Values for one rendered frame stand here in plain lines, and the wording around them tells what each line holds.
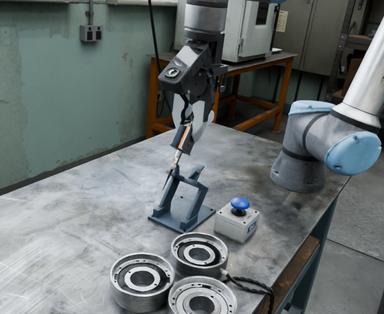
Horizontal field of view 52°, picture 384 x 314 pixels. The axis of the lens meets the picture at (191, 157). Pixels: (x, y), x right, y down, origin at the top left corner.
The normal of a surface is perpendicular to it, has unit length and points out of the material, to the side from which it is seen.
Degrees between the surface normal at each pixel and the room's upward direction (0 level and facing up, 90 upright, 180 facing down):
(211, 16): 90
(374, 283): 0
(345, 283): 0
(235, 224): 90
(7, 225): 0
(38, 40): 90
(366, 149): 97
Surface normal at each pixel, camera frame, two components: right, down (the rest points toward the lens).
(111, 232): 0.11, -0.91
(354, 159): 0.26, 0.52
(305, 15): -0.55, 0.28
